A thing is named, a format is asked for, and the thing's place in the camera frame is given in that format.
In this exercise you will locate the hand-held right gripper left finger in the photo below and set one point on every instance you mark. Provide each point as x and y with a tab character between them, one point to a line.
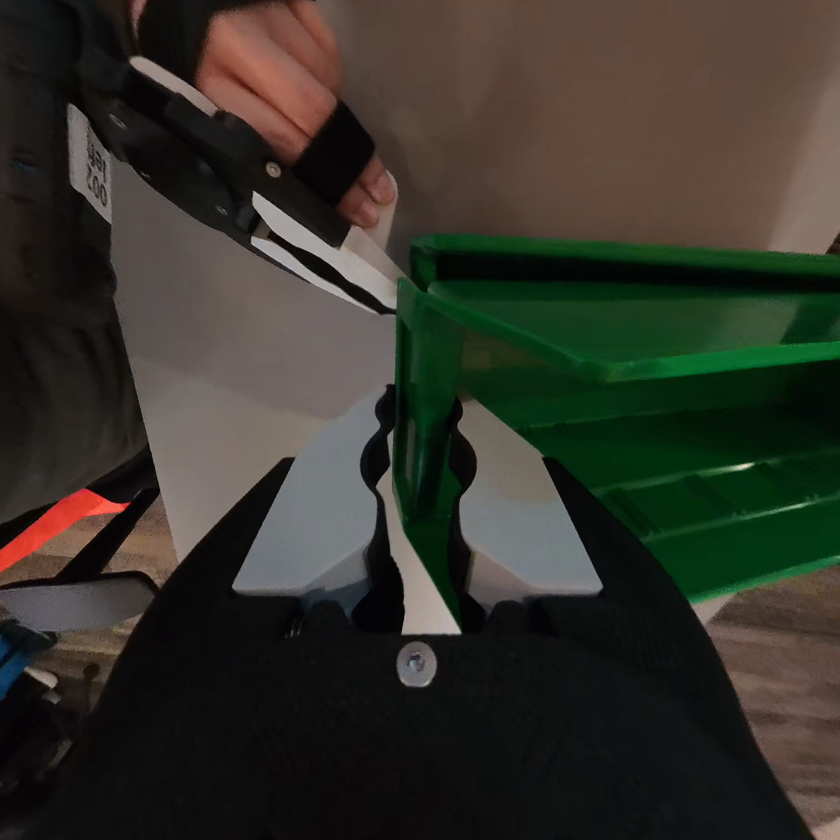
308	525

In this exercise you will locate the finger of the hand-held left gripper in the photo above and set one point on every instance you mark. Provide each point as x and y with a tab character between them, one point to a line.
295	269
374	269

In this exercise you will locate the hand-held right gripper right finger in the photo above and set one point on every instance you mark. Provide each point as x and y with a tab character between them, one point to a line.
525	525

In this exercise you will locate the person's left hand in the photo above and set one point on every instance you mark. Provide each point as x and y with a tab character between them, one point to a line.
262	72

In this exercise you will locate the person's dark jacket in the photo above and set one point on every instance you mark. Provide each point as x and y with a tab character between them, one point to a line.
52	328

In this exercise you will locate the grey plastic panel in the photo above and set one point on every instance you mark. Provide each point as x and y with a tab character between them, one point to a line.
65	600

